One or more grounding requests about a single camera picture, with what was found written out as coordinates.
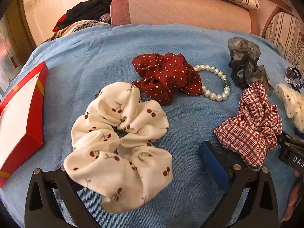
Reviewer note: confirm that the red gift box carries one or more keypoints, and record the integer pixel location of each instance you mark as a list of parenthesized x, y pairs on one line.
[(19, 118)]

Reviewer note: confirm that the grey sheer scrunchie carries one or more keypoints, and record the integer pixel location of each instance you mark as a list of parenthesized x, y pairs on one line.
[(247, 61)]

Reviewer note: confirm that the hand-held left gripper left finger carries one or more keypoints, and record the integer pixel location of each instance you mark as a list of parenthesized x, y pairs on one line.
[(53, 179)]

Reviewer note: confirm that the blue blanket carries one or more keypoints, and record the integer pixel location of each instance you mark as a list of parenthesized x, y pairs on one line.
[(190, 47)]

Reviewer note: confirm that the pink quilted cushion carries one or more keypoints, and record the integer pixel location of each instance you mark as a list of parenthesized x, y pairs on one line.
[(180, 9)]

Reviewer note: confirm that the cream dotted scrunchie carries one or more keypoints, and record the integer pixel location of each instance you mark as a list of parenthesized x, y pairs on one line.
[(291, 99)]

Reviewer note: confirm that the red polka dot scrunchie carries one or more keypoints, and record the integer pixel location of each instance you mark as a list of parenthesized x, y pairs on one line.
[(166, 76)]

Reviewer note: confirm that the black clothes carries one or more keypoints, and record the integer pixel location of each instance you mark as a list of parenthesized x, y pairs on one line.
[(85, 11)]

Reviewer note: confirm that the person's right hand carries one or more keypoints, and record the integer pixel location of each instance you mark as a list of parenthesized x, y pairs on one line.
[(293, 194)]

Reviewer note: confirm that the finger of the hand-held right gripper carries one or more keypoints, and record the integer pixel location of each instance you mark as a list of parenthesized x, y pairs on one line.
[(288, 139)]

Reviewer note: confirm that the white cherry print scrunchie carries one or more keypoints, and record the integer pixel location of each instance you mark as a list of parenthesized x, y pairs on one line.
[(121, 147)]

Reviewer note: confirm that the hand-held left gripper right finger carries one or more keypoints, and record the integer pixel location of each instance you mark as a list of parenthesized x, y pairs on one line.
[(213, 163)]

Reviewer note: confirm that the red plaid scrunchie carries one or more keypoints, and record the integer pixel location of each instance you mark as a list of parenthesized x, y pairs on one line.
[(254, 125)]

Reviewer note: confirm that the beige floral cloth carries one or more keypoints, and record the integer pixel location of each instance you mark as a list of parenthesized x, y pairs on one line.
[(76, 27)]

